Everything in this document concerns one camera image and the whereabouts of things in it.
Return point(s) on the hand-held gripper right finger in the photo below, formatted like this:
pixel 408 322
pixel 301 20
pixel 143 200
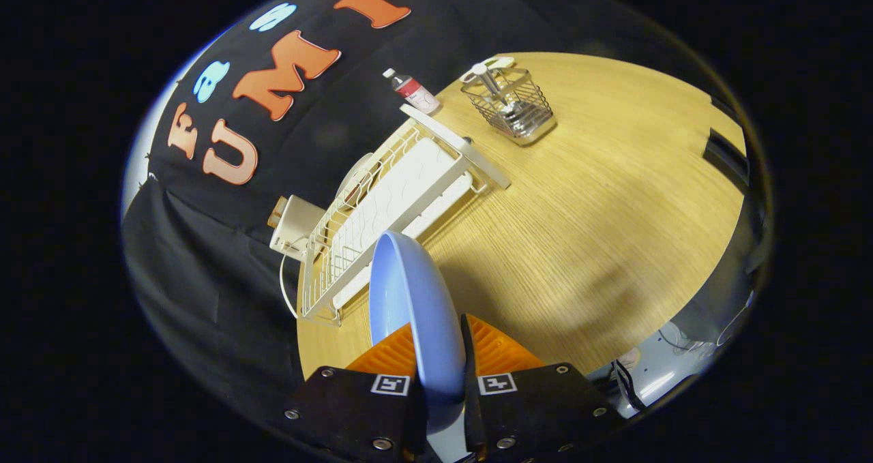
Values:
pixel 469 354

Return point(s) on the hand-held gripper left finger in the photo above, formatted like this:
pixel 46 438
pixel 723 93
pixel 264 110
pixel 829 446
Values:
pixel 354 408

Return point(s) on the blue plate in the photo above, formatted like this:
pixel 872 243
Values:
pixel 409 299

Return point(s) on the white-ended spoon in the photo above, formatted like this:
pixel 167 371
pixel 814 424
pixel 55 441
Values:
pixel 492 86

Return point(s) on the beige round plate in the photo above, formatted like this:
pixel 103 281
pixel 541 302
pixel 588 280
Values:
pixel 354 173

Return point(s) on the white divided bean dish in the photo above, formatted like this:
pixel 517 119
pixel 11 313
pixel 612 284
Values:
pixel 501 62

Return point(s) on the white drip tray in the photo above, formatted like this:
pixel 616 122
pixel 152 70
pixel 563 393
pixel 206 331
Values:
pixel 402 190

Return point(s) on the white toaster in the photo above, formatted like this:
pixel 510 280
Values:
pixel 300 224

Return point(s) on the toast slices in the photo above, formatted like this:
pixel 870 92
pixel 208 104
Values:
pixel 277 212

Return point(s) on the clear bottle red label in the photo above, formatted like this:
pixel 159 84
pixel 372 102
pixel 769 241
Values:
pixel 417 93

